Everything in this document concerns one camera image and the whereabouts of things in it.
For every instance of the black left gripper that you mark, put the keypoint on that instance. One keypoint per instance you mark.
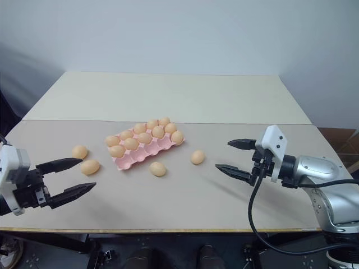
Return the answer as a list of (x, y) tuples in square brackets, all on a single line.
[(31, 190)]

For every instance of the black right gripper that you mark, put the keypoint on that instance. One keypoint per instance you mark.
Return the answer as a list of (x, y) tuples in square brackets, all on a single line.
[(262, 165)]

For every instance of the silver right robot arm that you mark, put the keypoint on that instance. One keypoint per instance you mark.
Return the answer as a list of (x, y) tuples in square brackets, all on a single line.
[(317, 168)]

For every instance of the pink egg tray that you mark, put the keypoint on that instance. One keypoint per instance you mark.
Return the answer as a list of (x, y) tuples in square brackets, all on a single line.
[(134, 161)]

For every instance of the tan egg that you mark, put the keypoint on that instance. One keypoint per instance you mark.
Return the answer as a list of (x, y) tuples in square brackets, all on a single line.
[(158, 131), (126, 134), (177, 137), (170, 128), (139, 128), (164, 121), (144, 138), (157, 169), (112, 140), (116, 150), (90, 167), (80, 152), (152, 124), (131, 143), (197, 157)]

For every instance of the brown cardboard box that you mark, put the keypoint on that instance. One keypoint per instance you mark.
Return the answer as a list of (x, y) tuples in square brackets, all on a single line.
[(339, 138)]

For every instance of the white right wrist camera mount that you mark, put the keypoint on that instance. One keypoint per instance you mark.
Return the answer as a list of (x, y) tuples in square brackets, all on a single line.
[(273, 140)]

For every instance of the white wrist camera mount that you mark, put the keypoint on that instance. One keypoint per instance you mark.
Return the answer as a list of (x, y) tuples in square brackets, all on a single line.
[(14, 162), (273, 140)]

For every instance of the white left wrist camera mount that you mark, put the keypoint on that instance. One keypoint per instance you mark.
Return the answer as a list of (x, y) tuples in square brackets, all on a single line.
[(14, 162)]

